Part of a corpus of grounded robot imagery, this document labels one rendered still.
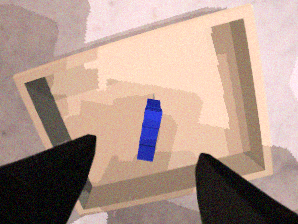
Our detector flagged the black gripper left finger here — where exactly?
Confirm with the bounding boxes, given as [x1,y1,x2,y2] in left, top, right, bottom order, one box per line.
[0,134,96,224]

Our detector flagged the blue fuse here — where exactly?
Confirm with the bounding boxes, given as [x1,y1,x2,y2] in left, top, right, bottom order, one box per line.
[137,93,163,162]

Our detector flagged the beige shallow tray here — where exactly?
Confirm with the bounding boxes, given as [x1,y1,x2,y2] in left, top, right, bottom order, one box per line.
[13,3,274,217]

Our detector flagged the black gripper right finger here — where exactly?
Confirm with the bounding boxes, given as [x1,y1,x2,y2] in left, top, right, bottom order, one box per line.
[195,153,298,224]

